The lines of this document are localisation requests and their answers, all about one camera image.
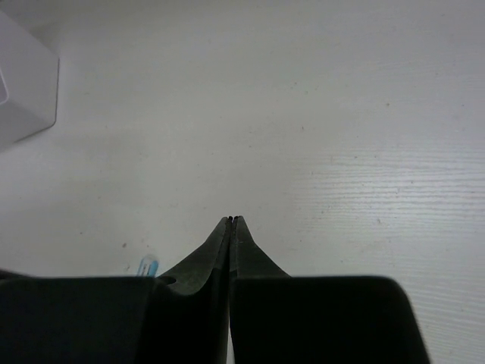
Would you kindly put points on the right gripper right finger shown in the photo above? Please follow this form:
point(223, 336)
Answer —
point(265, 304)

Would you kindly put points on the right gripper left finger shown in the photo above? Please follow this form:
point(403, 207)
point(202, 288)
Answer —
point(189, 306)

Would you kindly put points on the light blue pen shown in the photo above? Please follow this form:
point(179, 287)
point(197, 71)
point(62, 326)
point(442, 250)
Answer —
point(148, 266)

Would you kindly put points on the white compartment organizer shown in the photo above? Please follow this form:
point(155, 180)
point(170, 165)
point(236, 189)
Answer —
point(29, 84)

